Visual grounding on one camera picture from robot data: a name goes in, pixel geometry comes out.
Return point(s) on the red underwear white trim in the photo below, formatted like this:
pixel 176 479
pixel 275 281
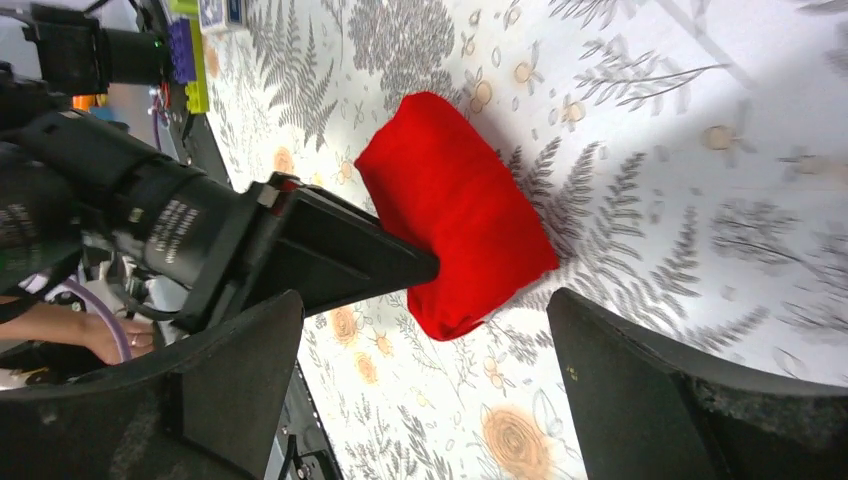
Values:
pixel 437 184

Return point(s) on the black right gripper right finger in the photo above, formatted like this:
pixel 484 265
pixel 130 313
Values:
pixel 645 406

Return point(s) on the blue playing card box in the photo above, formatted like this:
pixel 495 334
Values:
pixel 220 16

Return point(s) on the floral patterned table mat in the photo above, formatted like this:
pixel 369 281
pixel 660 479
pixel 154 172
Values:
pixel 688 160

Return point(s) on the purple and green block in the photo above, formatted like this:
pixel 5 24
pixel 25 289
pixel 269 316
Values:
pixel 188 67

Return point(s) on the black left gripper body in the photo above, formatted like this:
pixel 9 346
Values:
pixel 68 178

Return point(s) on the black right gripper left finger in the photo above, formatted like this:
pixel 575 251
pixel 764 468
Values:
pixel 206 407

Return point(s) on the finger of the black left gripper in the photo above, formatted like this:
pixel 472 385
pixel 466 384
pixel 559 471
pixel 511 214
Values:
pixel 305 239

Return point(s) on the person's hand in background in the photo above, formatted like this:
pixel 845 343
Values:
pixel 99 339

